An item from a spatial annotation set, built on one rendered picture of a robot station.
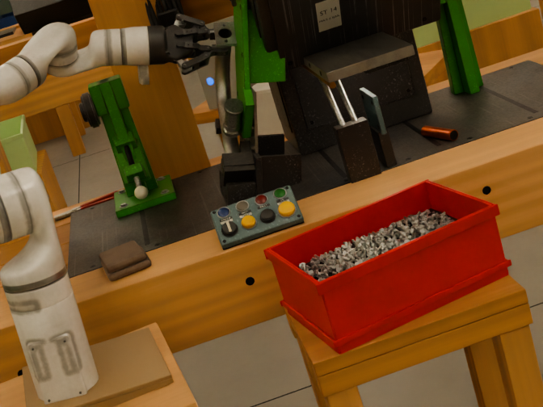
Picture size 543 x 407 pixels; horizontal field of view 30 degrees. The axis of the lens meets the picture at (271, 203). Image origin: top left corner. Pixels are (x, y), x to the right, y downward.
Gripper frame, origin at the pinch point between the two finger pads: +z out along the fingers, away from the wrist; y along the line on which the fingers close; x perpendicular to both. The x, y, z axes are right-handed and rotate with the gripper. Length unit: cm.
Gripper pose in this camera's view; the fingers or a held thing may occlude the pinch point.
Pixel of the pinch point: (220, 42)
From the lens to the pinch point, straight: 201.7
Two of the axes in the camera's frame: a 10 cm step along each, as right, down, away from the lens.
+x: -1.0, 4.7, 8.7
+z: 9.9, -0.7, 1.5
